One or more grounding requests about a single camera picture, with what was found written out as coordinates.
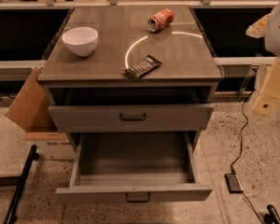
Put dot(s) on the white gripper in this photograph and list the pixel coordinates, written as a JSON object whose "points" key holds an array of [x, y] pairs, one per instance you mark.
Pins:
{"points": [[278, 32]]}

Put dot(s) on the grey drawer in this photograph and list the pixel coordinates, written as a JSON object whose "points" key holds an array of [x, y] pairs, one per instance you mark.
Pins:
{"points": [[130, 118], [134, 168]]}

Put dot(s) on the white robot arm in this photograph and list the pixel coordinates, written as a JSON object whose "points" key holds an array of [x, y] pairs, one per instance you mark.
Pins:
{"points": [[268, 27]]}

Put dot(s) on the grey top drawer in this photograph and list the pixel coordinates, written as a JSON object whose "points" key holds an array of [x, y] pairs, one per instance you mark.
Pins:
{"points": [[130, 118]]}

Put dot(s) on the grey drawer cabinet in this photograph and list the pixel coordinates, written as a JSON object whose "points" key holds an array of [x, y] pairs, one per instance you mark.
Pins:
{"points": [[188, 74]]}

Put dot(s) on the black power adapter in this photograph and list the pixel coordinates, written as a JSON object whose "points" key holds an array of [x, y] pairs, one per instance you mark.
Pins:
{"points": [[233, 183]]}

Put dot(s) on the black caster foot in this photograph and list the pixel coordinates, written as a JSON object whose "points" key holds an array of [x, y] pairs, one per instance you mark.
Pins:
{"points": [[272, 216]]}

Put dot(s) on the black snack bar packet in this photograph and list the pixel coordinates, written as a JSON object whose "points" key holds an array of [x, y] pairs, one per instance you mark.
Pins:
{"points": [[143, 67]]}

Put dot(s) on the orange soda can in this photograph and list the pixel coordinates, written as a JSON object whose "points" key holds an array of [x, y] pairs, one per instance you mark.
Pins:
{"points": [[160, 20]]}

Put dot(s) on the white ceramic bowl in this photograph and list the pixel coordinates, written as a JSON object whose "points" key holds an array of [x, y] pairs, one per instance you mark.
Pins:
{"points": [[81, 40]]}

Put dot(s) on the brown cardboard box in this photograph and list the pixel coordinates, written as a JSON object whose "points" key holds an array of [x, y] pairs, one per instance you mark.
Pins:
{"points": [[29, 110]]}

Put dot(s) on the black metal stand leg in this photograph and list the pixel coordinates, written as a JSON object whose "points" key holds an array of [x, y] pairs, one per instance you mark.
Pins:
{"points": [[19, 182]]}

